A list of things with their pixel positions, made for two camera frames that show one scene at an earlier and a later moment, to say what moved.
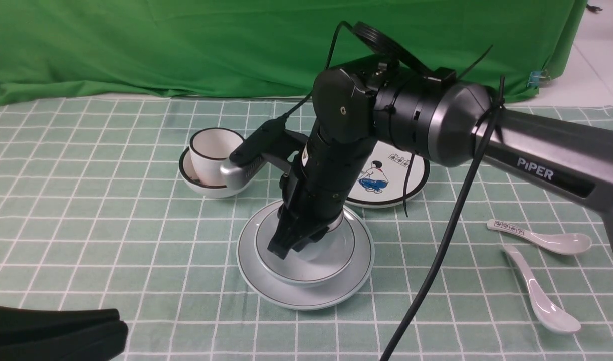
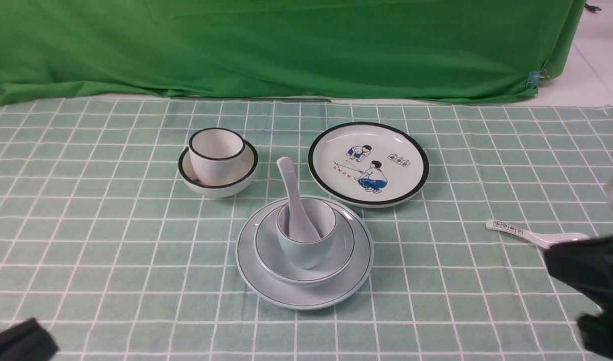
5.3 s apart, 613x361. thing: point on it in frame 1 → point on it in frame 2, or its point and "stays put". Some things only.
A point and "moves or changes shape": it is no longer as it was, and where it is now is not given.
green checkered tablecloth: [85, 205] stays put
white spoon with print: [559, 243] stays put
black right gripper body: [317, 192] → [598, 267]
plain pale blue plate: [301, 298] stays put
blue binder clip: [535, 76] stays put
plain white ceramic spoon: [551, 316] moves or changes shape
